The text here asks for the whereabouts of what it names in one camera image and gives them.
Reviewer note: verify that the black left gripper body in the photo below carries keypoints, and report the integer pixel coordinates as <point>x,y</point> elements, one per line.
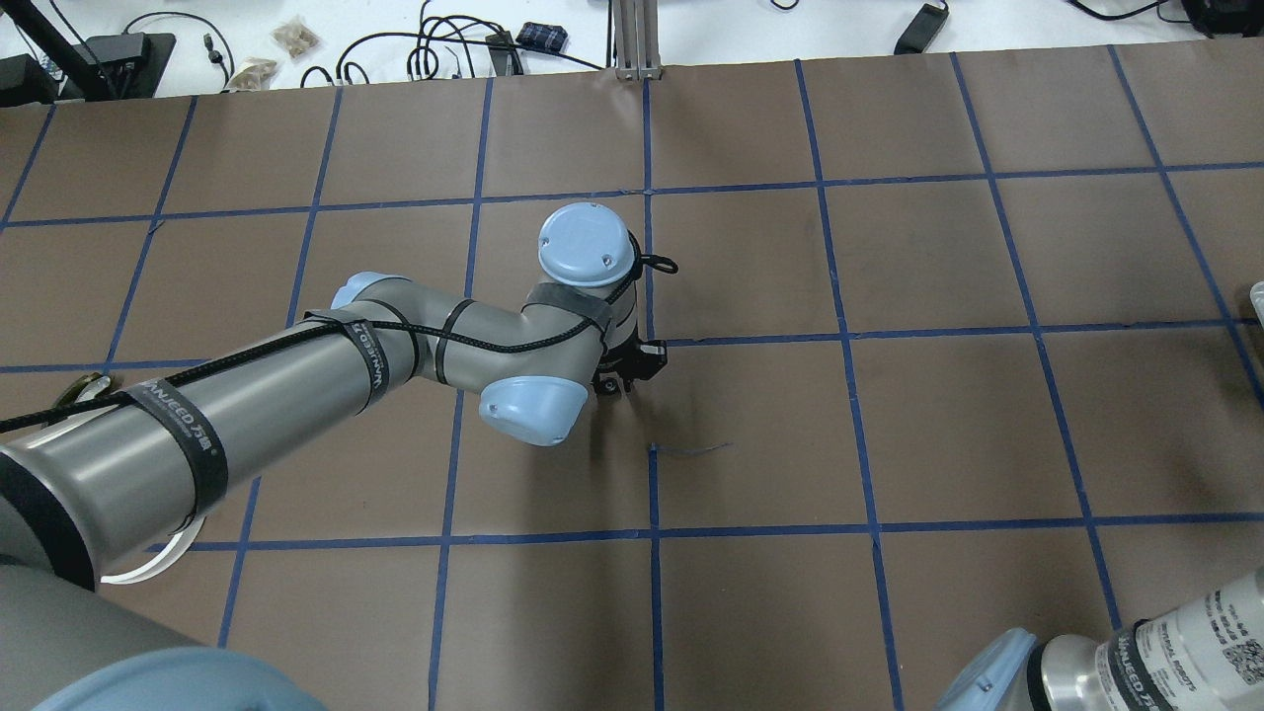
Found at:
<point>614,379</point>

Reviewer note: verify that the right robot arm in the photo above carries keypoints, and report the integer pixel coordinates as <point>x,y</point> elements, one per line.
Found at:
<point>1202,655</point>

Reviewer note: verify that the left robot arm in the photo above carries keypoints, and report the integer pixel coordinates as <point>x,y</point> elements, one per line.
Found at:
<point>94,481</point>

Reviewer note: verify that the black power adapter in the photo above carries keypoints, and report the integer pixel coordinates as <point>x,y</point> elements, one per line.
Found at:
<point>924,26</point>

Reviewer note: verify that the white curved plastic part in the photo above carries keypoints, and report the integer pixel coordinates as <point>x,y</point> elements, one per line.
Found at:
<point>171,553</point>

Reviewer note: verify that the aluminium frame post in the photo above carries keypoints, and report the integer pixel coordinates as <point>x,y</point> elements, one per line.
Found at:
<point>635,40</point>

